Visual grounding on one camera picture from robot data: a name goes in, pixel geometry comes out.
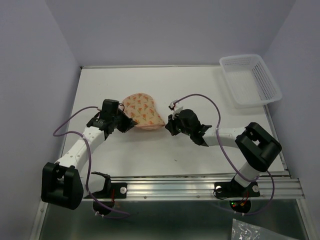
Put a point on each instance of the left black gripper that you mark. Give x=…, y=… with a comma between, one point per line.
x=128, y=123

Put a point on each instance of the aluminium mounting rail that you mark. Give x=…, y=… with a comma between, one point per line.
x=141, y=189

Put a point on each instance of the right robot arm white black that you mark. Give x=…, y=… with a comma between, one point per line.
x=258, y=147

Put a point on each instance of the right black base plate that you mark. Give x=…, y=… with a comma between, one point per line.
x=232, y=189

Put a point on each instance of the floral mesh laundry bag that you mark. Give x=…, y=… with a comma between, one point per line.
x=141, y=108

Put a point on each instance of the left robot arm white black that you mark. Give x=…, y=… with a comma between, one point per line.
x=61, y=182

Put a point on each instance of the clear plastic bag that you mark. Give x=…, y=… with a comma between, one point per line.
x=245, y=231

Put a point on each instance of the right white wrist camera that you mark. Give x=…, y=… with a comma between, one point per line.
x=176, y=110

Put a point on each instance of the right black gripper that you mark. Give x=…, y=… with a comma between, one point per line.
x=170, y=124

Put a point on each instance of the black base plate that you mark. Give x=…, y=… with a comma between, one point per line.
x=232, y=189
x=102, y=187

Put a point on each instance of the white plastic basket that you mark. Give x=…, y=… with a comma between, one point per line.
x=249, y=81

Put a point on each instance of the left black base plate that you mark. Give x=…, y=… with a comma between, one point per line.
x=102, y=187

